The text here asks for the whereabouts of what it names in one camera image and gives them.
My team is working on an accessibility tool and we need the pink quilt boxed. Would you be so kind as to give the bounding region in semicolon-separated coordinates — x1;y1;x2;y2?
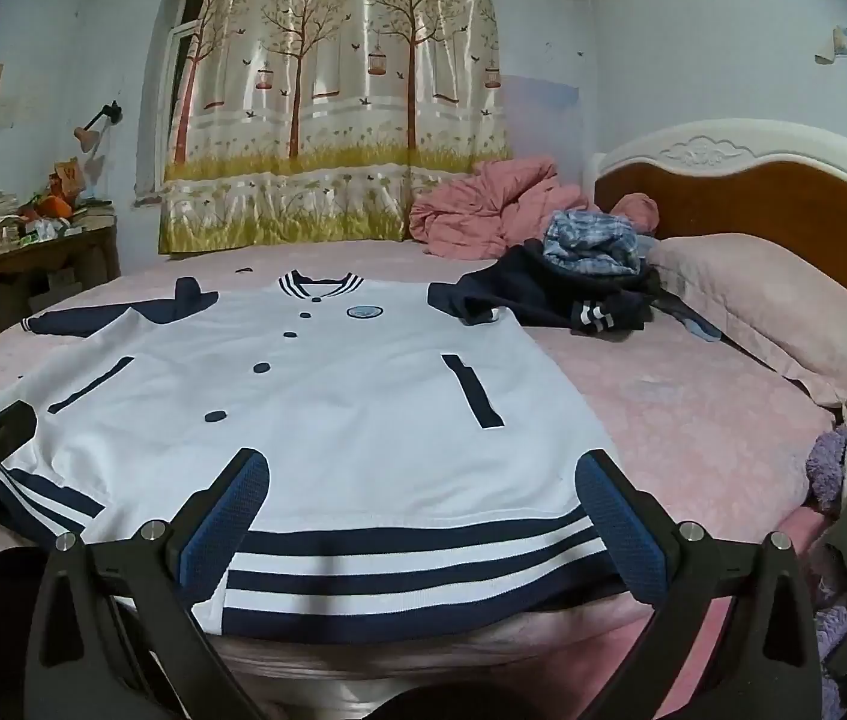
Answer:
408;157;660;260

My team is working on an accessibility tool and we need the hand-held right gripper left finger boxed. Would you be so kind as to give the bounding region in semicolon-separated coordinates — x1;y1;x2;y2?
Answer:
24;448;272;720

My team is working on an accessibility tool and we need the dark wooden side table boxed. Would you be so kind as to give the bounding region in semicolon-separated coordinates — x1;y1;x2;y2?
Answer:
0;219;121;350

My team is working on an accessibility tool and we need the wall lamp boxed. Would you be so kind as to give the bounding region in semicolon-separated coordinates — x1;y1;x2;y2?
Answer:
74;100;124;156

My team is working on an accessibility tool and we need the white and wooden headboard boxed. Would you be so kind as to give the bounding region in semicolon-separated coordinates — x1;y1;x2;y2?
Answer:
589;118;847;308

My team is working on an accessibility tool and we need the black jacket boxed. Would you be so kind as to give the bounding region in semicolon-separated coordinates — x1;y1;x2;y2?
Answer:
520;240;668;331

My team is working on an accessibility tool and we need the grey blue garment piece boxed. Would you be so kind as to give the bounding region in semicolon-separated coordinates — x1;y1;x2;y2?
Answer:
659;298;725;344

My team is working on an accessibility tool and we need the orange paper bag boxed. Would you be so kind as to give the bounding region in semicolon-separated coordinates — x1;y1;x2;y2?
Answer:
48;157;84;200

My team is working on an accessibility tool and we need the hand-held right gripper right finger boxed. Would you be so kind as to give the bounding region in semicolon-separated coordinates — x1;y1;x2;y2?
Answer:
575;450;822;720

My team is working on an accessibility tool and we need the bed with pink sheet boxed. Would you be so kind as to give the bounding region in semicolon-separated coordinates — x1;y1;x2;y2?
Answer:
0;236;847;720

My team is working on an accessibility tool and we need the pink pillow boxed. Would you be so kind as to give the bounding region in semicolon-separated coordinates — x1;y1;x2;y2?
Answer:
644;232;847;415

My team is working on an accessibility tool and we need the blue plaid garment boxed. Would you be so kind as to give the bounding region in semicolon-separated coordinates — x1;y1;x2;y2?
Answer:
541;210;642;277

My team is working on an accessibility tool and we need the tree print curtain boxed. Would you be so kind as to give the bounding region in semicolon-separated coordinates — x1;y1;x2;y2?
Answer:
159;0;512;256

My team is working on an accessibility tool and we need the white and navy jacket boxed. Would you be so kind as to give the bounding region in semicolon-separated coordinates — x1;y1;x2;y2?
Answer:
0;270;653;644

